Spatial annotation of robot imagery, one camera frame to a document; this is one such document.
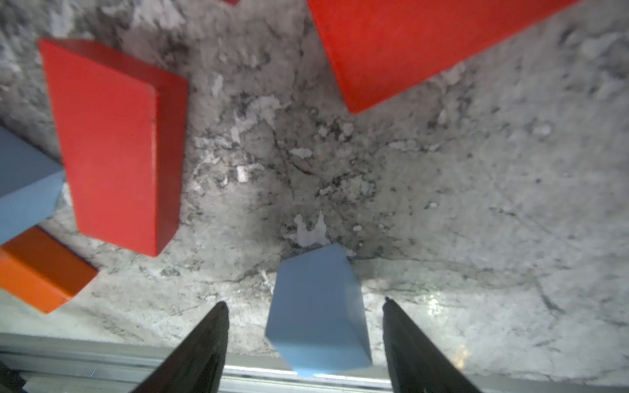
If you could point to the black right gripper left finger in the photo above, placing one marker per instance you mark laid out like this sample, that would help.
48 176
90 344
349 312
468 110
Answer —
197 364

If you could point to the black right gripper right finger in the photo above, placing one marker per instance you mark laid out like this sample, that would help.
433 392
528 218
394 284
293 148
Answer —
415 364

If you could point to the aluminium front rail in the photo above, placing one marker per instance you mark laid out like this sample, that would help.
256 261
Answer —
64 365

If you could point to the orange block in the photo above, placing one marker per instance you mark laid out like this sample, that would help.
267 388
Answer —
42 272

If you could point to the light blue cube block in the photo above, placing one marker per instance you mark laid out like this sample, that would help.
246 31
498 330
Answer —
31 184
317 316

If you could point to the red long block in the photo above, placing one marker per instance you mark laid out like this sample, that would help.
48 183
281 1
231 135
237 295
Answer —
121 123

